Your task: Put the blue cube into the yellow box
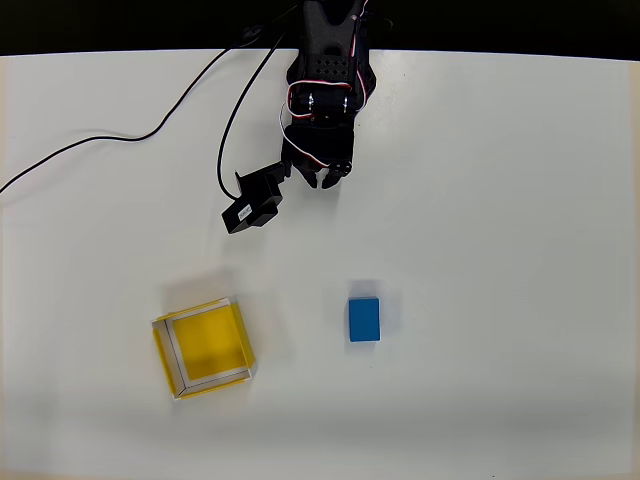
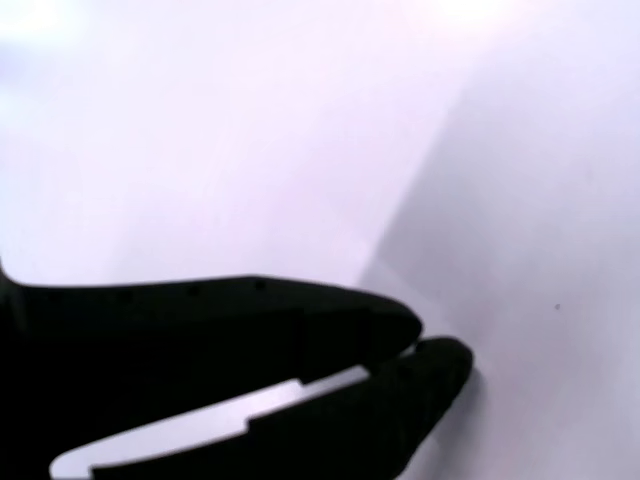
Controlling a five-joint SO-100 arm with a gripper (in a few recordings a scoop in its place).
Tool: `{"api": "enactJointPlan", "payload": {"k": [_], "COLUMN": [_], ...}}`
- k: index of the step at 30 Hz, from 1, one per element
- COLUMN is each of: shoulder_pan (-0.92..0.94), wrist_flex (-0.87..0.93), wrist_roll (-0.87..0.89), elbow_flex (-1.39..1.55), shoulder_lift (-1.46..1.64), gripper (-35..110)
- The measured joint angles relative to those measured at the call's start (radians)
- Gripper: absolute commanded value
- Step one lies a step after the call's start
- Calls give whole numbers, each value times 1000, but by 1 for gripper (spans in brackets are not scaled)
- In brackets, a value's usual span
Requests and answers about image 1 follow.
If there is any blue rectangular block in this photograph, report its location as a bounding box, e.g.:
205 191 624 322
347 295 382 344

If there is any black camera cable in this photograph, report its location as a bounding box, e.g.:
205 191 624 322
216 30 289 199

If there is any black wrist-mounted camera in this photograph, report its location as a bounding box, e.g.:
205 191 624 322
220 160 293 236

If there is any red and white servo wire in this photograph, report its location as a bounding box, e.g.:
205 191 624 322
278 0 375 170

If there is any long black cable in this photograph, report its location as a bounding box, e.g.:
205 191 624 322
0 24 264 196

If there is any yellow square tray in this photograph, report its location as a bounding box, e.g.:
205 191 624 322
150 297 258 402

